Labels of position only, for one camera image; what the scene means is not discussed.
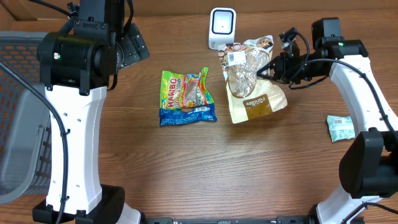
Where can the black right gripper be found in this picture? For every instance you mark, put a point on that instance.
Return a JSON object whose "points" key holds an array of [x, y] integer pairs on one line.
{"points": [[282, 73]]}

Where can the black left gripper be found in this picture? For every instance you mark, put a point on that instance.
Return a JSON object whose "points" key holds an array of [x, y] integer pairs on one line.
{"points": [[134, 45]]}

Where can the beige mushroom snack bag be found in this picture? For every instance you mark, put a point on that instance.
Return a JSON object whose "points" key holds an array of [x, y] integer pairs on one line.
{"points": [[249, 96]]}

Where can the green Haribo candy bag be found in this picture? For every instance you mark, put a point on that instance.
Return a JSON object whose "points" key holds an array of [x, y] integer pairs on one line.
{"points": [[179, 91]]}

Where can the dark blue snack packet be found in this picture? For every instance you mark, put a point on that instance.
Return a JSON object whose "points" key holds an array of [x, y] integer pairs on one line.
{"points": [[180, 117]]}

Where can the light blue snack packet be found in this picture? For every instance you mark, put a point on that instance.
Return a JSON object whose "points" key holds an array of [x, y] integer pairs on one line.
{"points": [[340, 128]]}

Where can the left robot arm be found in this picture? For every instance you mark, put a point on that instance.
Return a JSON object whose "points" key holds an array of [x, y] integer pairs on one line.
{"points": [[79, 64]]}

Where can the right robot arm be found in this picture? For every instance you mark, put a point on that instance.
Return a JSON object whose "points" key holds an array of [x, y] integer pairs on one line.
{"points": [[368, 170]]}

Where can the white barcode scanner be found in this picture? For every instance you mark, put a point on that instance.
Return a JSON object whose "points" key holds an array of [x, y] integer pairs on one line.
{"points": [[222, 27]]}

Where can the grey plastic shopping basket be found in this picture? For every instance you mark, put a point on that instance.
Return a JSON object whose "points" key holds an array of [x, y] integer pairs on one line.
{"points": [[25, 120]]}

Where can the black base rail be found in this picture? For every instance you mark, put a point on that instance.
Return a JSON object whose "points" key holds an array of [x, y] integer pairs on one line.
{"points": [[248, 221]]}

